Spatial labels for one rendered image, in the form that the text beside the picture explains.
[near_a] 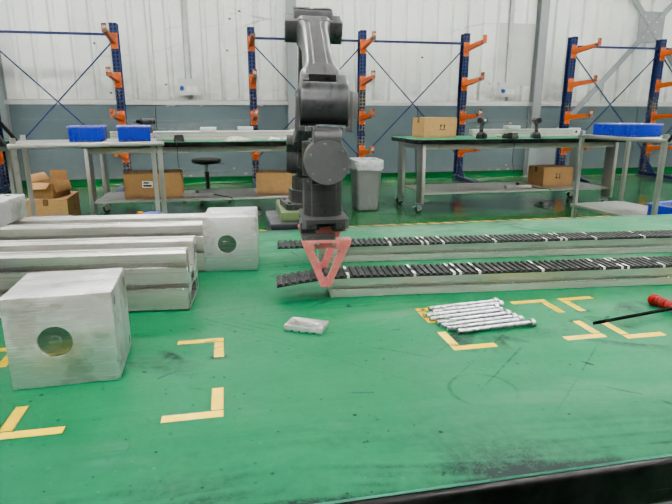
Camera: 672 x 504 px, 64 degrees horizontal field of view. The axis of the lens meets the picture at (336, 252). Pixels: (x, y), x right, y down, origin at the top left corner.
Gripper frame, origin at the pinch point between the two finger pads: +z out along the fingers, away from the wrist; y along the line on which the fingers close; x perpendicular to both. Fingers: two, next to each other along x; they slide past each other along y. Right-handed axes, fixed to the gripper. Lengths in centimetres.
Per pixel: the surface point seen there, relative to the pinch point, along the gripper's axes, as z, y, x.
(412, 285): 2.0, 1.1, 13.5
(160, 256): -4.6, 4.9, -22.3
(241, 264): 2.0, -14.2, -12.9
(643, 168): 59, -778, 623
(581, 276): 1.4, 1.8, 40.2
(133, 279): -1.5, 4.8, -26.1
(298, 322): 2.6, 12.9, -4.4
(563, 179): 46, -516, 330
